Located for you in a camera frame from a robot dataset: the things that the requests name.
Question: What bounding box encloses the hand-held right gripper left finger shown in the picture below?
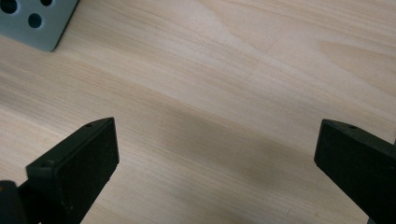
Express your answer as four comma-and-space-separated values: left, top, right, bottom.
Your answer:
17, 117, 120, 224

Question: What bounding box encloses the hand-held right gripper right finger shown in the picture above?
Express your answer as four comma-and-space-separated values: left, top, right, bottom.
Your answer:
313, 119, 396, 224

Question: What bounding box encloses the grey block with round holes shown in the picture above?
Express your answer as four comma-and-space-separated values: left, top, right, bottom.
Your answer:
0, 0, 79, 52

